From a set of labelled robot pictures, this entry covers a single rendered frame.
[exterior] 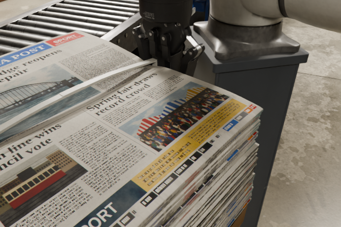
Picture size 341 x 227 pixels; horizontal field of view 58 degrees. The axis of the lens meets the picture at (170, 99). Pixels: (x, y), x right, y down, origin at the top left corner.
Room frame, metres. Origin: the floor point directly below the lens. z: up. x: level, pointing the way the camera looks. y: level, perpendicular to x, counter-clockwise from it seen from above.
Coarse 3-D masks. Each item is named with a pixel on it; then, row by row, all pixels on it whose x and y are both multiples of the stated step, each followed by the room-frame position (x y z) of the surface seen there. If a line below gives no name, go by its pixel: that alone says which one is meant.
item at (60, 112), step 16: (128, 64) 0.41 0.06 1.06; (112, 80) 0.36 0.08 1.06; (128, 80) 0.36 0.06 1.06; (80, 96) 0.32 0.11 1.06; (96, 96) 0.32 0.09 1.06; (112, 96) 0.32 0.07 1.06; (16, 112) 0.29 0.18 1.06; (48, 112) 0.29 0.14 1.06; (64, 112) 0.29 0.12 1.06; (80, 112) 0.29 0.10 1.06; (16, 128) 0.26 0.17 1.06; (32, 128) 0.26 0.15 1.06; (48, 128) 0.26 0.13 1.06; (0, 144) 0.23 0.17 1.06; (16, 144) 0.23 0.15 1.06
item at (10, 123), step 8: (136, 64) 0.39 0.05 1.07; (144, 64) 0.40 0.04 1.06; (112, 72) 0.36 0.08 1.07; (120, 72) 0.37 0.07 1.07; (96, 80) 0.34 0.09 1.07; (72, 88) 0.32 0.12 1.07; (80, 88) 0.32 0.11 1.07; (56, 96) 0.30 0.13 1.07; (64, 96) 0.30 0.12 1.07; (40, 104) 0.28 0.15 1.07; (48, 104) 0.28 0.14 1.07; (24, 112) 0.27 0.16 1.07; (32, 112) 0.27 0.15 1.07; (16, 120) 0.26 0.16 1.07; (0, 128) 0.25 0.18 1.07; (8, 128) 0.25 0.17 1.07
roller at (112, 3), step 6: (72, 0) 1.68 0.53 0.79; (78, 0) 1.67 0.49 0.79; (84, 0) 1.66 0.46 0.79; (90, 0) 1.65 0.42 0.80; (96, 0) 1.64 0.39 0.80; (102, 0) 1.63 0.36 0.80; (120, 6) 1.57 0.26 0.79; (126, 6) 1.56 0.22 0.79; (132, 6) 1.55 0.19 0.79; (138, 6) 1.54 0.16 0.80
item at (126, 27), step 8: (136, 16) 1.38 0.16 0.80; (120, 24) 1.28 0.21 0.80; (128, 24) 1.28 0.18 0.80; (136, 24) 1.31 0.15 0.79; (112, 32) 1.18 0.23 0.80; (120, 32) 1.18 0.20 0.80; (128, 32) 1.24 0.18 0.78; (112, 40) 1.12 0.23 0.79; (120, 40) 1.18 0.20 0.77; (128, 40) 1.24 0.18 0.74; (128, 48) 1.23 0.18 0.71
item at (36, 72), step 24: (24, 48) 0.46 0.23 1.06; (48, 48) 0.46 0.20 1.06; (72, 48) 0.45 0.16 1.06; (96, 48) 0.45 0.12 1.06; (120, 48) 0.46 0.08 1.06; (0, 72) 0.38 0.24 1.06; (24, 72) 0.38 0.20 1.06; (48, 72) 0.38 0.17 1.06; (72, 72) 0.38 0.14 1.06; (96, 72) 0.38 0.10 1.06; (0, 96) 0.32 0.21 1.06; (24, 96) 0.32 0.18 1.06; (48, 96) 0.32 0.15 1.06
